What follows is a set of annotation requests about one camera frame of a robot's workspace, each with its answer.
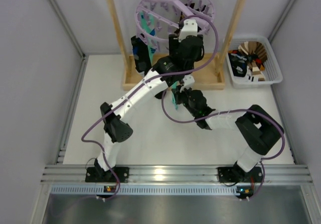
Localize mint green sock front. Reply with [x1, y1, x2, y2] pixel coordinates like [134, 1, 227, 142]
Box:
[171, 82, 178, 110]

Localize mint green sock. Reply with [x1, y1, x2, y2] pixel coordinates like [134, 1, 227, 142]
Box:
[139, 12, 161, 64]
[171, 82, 178, 110]

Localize black patterned sock back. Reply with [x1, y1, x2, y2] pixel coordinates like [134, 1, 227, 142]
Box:
[229, 53, 247, 77]

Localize black patterned sock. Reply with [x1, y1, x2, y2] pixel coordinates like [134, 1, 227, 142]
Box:
[229, 53, 247, 77]
[131, 36, 151, 76]

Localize black patterned sock front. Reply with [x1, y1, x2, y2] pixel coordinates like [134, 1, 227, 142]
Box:
[131, 36, 151, 76]

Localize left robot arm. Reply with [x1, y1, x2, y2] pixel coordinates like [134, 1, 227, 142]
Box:
[94, 35, 204, 176]

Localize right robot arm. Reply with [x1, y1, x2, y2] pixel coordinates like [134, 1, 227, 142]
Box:
[172, 86, 284, 180]

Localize wooden hanger rack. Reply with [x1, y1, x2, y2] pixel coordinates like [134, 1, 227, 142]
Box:
[105, 0, 246, 86]

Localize purple round clip hanger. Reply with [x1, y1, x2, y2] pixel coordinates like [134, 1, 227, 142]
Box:
[135, 0, 216, 52]

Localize white socks in basket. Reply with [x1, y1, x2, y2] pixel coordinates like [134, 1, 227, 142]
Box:
[244, 68, 258, 82]

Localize brown argyle socks in basket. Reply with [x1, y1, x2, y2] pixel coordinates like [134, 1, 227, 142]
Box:
[228, 41, 267, 82]

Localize brown argyle sock hanging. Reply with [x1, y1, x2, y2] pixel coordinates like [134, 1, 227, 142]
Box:
[177, 2, 194, 27]

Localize mint green sock back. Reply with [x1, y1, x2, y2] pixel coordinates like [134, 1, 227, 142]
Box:
[139, 12, 161, 64]

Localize white plastic basket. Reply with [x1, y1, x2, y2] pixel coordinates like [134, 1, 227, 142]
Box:
[226, 36, 283, 88]

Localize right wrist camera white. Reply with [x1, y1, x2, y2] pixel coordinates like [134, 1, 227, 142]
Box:
[182, 74, 195, 88]

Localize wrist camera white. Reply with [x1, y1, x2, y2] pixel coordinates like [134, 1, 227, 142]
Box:
[178, 19, 198, 42]
[182, 74, 195, 88]

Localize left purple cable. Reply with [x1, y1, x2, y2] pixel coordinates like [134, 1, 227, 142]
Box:
[80, 15, 219, 199]

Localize purple cable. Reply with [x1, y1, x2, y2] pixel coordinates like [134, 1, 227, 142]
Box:
[162, 88, 285, 202]
[80, 15, 219, 199]

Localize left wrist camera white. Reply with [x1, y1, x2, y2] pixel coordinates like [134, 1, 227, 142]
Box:
[178, 19, 198, 42]

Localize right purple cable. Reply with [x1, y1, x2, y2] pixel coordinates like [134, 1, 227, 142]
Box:
[162, 88, 285, 202]

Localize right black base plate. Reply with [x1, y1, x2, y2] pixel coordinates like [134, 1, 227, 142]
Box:
[217, 166, 263, 183]

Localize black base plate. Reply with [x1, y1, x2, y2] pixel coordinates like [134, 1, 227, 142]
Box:
[217, 166, 263, 183]
[85, 167, 129, 183]

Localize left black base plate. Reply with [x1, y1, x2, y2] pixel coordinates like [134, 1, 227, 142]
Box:
[85, 167, 129, 183]

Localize aluminium mounting rail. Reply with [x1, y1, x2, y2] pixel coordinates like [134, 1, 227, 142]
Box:
[41, 164, 313, 197]

